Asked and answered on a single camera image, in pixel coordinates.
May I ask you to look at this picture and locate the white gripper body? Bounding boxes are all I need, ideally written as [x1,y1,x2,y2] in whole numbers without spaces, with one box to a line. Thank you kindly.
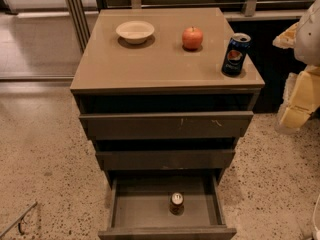
[302,66,320,114]

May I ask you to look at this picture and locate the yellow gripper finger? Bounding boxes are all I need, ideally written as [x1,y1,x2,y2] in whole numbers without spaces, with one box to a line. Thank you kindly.
[272,23,298,49]
[278,71,311,129]

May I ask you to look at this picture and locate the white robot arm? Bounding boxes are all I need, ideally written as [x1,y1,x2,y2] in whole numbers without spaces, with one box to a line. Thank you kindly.
[273,0,320,134]

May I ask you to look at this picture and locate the blue Pepsi can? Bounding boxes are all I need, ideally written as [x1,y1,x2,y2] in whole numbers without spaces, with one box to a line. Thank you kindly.
[221,33,251,76]

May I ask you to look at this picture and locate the grey top drawer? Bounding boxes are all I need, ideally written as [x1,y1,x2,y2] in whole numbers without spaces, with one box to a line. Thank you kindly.
[80,111,253,140]

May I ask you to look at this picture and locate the grey drawer cabinet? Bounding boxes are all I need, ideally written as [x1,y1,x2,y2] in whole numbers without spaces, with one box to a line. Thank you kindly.
[71,8,264,179]

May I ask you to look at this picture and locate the grey middle drawer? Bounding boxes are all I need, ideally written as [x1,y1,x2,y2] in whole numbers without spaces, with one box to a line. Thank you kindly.
[96,149,235,170]

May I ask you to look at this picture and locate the grey open bottom drawer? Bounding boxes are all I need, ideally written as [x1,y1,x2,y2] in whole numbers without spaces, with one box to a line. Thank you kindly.
[98,175,236,240]

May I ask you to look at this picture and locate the red apple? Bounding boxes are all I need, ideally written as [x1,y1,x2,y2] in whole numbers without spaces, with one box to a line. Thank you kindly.
[182,27,203,50]

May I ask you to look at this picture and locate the white bowl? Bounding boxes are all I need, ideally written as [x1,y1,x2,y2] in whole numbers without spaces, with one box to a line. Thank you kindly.
[116,21,155,45]

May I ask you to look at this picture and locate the thin metal rod on floor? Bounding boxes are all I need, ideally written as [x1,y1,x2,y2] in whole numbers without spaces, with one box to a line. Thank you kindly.
[0,201,38,239]

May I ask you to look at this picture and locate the metal window frame post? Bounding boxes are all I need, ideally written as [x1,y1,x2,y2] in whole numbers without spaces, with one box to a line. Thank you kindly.
[65,0,90,52]

